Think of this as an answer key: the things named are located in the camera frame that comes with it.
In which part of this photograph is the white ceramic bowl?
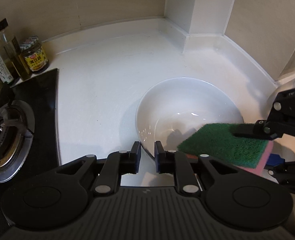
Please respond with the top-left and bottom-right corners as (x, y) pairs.
(135, 77), (244, 157)

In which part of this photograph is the black gas stove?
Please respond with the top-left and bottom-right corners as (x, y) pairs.
(0, 68), (60, 184)

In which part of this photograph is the pink green scrub sponge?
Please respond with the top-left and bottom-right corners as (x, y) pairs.
(177, 123), (273, 175)

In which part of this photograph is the brown sauce jar yellow label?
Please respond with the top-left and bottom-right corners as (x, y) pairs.
(19, 35), (49, 74)

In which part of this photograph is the dark oil bottle black cap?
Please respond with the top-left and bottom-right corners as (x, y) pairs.
(0, 18), (31, 81)

